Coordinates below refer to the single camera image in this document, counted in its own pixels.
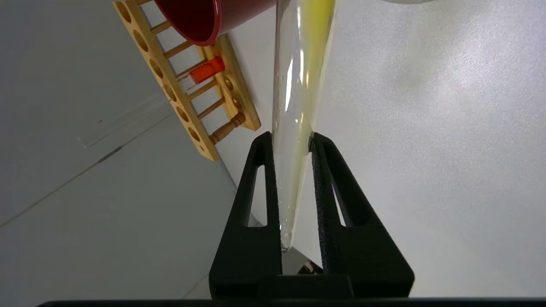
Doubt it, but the red plastic cup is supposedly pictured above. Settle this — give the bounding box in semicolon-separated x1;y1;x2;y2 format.
154;0;278;46

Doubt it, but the test tube with red pigment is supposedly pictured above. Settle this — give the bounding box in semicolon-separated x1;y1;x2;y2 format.
77;57;226;149

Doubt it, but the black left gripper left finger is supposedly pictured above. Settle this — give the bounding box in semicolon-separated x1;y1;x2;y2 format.
209;131;283;299

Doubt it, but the test tube with yellow pigment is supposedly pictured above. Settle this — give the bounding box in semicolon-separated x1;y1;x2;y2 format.
272;0;337;253

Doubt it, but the wooden test tube rack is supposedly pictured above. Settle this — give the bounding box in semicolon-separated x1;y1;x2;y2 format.
112;0;261;162

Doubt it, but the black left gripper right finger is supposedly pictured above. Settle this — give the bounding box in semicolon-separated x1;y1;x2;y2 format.
309;132;415;299

